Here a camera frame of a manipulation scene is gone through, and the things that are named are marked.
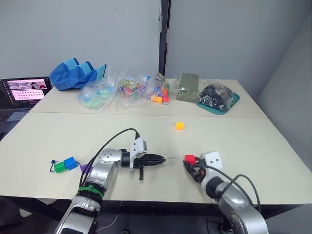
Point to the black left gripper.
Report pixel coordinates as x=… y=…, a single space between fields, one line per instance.
x=139 y=162

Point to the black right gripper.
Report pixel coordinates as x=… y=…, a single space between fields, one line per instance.
x=196 y=174

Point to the red block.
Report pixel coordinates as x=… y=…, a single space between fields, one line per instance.
x=189 y=159

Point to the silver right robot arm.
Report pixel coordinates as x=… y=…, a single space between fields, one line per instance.
x=240 y=207

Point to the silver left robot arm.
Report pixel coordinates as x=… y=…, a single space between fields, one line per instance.
x=102 y=170

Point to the plastic bag of coloured blocks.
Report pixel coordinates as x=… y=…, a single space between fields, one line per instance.
x=159 y=91

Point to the orange block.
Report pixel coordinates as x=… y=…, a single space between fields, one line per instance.
x=180 y=126

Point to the teal tray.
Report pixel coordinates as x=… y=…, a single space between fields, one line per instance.
x=219 y=108

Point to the purple block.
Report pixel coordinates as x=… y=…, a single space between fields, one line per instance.
x=84 y=168

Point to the plastic bag of black pieces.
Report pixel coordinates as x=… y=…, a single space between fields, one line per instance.
x=215 y=95

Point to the plastic bag of colourful puzzles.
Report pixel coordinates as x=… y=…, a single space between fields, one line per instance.
x=130 y=90

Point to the blue block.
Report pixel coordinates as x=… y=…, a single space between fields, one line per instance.
x=70 y=163

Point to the plastic bag of green marbles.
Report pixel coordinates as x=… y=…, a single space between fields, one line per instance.
x=97 y=93

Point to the green block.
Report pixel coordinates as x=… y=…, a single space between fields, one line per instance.
x=59 y=167

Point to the blue fabric bag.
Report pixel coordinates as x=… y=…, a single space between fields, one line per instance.
x=73 y=76

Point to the open laptop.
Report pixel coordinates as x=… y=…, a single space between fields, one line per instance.
x=24 y=93

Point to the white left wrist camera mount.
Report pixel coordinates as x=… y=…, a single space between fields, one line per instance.
x=138 y=148

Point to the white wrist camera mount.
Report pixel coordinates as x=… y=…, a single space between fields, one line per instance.
x=138 y=148
x=214 y=159

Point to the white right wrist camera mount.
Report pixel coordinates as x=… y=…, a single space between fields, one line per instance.
x=214 y=159

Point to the black table frame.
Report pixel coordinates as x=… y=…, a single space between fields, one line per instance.
x=151 y=205

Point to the black vertical post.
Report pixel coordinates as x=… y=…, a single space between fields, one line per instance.
x=165 y=36

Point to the white bracket on post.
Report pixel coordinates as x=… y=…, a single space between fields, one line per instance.
x=160 y=23

